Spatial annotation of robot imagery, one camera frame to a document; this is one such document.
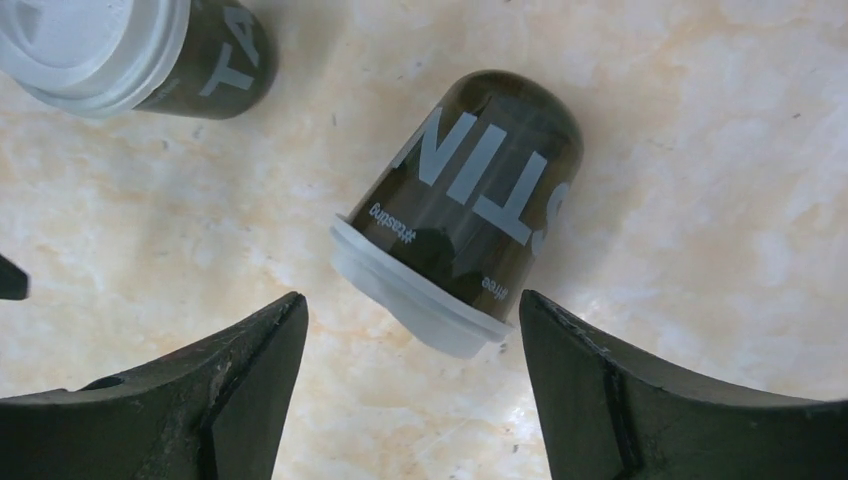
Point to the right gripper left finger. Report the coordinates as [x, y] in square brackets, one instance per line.
[214, 409]

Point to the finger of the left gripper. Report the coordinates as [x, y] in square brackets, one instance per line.
[14, 282]

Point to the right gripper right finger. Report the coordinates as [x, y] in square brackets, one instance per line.
[610, 410]

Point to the dark printed coffee cup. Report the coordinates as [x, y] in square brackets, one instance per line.
[470, 200]
[226, 65]

